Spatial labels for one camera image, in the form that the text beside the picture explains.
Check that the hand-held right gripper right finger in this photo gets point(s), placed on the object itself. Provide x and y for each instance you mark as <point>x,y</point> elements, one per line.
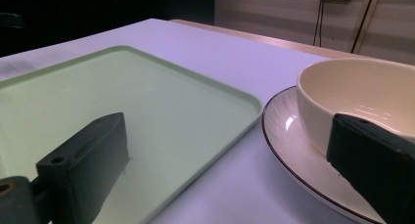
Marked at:
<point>375,158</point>

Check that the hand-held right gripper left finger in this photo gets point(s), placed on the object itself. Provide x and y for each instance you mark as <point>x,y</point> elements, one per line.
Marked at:
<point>88,165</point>

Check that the cream ceramic bowl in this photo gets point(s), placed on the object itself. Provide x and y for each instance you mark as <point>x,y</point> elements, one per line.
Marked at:
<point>355,90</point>

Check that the white plate with dark rim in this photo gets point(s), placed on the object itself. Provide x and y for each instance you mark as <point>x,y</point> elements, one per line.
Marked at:
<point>293,142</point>

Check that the light green plastic tray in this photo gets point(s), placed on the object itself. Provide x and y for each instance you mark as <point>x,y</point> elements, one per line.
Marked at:
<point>163,113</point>

